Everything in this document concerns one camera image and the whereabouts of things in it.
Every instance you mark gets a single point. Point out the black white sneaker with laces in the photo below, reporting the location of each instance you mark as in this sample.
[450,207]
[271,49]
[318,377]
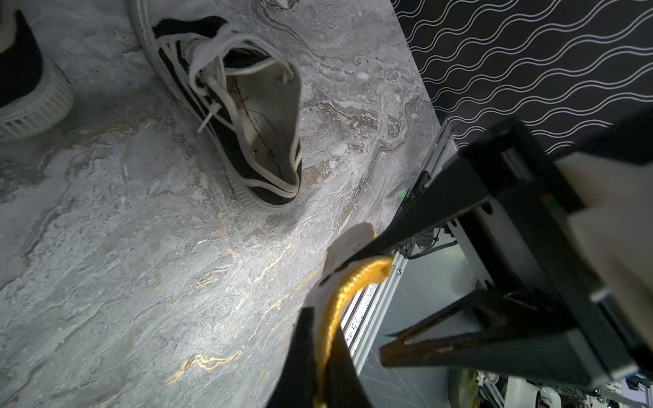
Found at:
[35,93]

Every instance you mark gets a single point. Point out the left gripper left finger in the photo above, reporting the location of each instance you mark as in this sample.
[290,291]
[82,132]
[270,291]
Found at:
[297,384]

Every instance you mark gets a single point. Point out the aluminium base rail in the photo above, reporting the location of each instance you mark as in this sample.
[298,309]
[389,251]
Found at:
[365,314]

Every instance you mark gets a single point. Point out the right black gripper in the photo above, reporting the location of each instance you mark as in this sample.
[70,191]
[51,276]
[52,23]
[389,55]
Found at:
[540,312]

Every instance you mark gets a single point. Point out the orange insole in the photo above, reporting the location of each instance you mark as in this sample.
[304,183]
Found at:
[342,277]

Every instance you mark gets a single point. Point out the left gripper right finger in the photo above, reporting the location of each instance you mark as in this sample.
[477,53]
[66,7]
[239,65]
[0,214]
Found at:
[342,388]

